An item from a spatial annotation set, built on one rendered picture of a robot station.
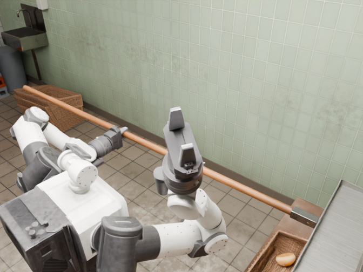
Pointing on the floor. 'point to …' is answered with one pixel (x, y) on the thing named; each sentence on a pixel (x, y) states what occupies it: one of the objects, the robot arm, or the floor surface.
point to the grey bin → (12, 68)
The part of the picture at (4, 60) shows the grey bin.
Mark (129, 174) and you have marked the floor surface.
